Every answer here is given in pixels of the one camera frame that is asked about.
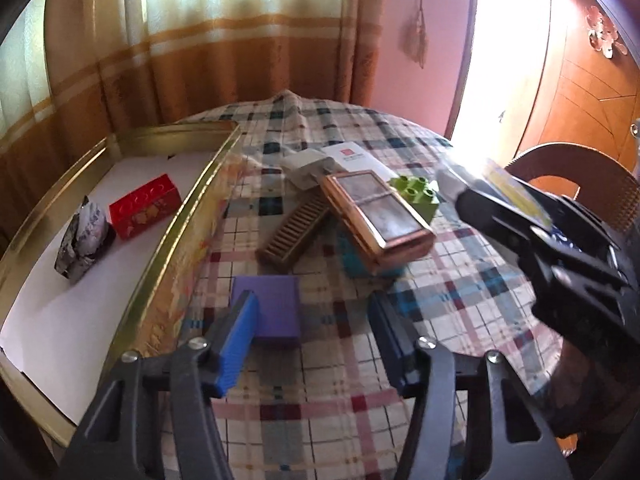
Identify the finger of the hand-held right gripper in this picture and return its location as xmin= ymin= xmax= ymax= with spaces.
xmin=530 ymin=187 xmax=608 ymax=241
xmin=457 ymin=187 xmax=551 ymax=266

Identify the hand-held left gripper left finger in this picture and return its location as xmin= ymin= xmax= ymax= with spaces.
xmin=57 ymin=290 xmax=261 ymax=480

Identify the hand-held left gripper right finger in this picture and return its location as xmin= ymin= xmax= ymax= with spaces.
xmin=367 ymin=294 xmax=576 ymax=480

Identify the yellow snack packet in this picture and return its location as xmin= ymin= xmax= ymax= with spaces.
xmin=435 ymin=157 xmax=553 ymax=231

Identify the purple box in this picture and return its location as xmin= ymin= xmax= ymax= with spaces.
xmin=230 ymin=275 xmax=302 ymax=347

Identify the green building block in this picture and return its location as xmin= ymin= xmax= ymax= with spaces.
xmin=389 ymin=176 xmax=442 ymax=226

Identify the teal plastic item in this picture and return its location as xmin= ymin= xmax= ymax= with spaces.
xmin=336 ymin=230 xmax=406 ymax=281

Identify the gold patterned gift box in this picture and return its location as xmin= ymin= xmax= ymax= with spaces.
xmin=0 ymin=121 xmax=246 ymax=448

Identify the rose gold mirrored case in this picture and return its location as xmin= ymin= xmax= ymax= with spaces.
xmin=318 ymin=170 xmax=436 ymax=276

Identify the brown wooden comb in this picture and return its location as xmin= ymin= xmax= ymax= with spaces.
xmin=256 ymin=192 xmax=331 ymax=267

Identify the person's right hand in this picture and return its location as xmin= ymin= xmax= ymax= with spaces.
xmin=547 ymin=335 xmax=608 ymax=441

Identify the wooden door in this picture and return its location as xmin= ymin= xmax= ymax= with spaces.
xmin=515 ymin=0 xmax=640 ymax=171

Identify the white box with red label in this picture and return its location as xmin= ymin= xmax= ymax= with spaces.
xmin=320 ymin=142 xmax=396 ymax=183

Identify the red building block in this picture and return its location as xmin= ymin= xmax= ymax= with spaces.
xmin=109 ymin=174 xmax=182 ymax=240

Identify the white power adapter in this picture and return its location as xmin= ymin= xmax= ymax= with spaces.
xmin=278 ymin=149 xmax=341 ymax=192

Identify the pink flower decal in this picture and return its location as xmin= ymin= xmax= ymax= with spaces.
xmin=585 ymin=6 xmax=631 ymax=58

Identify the silver foil wrapped packet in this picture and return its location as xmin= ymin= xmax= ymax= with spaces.
xmin=54 ymin=196 xmax=117 ymax=285

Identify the hanging tassel ornament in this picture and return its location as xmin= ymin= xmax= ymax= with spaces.
xmin=400 ymin=0 xmax=433 ymax=68

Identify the orange striped curtain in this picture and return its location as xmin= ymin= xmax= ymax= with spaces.
xmin=0 ymin=0 xmax=396 ymax=241

